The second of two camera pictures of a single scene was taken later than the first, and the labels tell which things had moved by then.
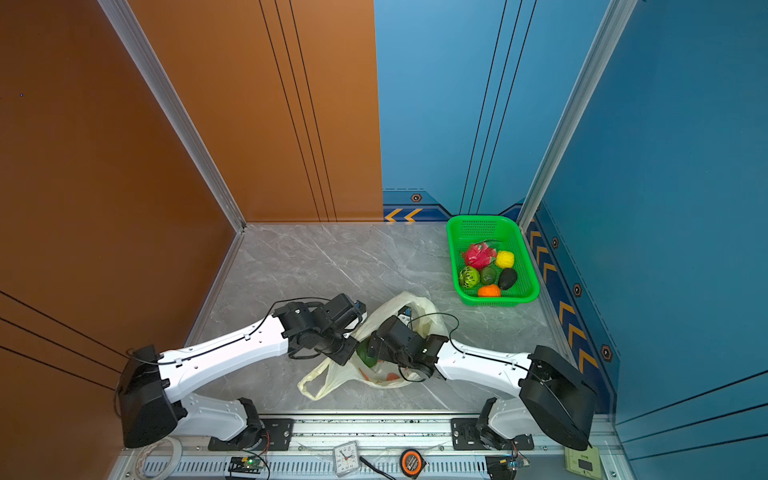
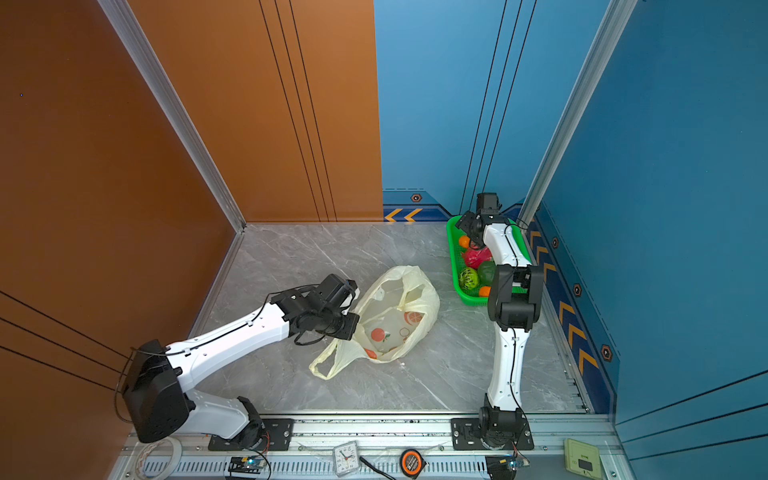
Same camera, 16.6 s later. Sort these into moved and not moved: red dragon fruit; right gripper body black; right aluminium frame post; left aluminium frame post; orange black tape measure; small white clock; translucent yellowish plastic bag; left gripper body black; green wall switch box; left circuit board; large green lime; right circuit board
Moved: left gripper body black; translucent yellowish plastic bag; large green lime; right gripper body black
Not moved: left aluminium frame post; small white clock; right circuit board; orange black tape measure; right aluminium frame post; green wall switch box; red dragon fruit; left circuit board
